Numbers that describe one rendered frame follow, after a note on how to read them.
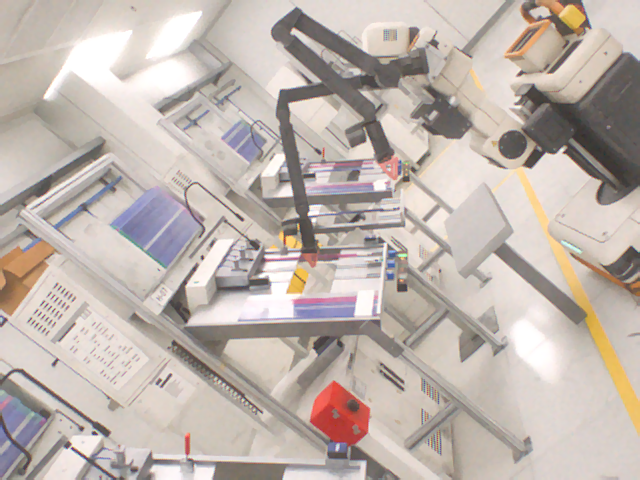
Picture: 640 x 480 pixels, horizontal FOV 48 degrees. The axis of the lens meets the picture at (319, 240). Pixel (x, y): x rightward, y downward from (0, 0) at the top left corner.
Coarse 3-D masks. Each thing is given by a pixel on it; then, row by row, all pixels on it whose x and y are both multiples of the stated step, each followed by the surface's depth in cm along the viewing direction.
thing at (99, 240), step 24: (96, 168) 298; (48, 192) 263; (168, 192) 317; (96, 216) 260; (96, 240) 261; (120, 240) 260; (120, 264) 264; (144, 264) 263; (144, 288) 266; (168, 288) 264; (336, 336) 309; (384, 336) 245; (504, 336) 327; (456, 408) 253; (432, 432) 257
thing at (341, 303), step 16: (256, 304) 268; (272, 304) 267; (288, 304) 266; (304, 304) 264; (320, 304) 263; (336, 304) 261; (352, 304) 260; (368, 304) 258; (240, 320) 258; (256, 320) 258; (272, 320) 257
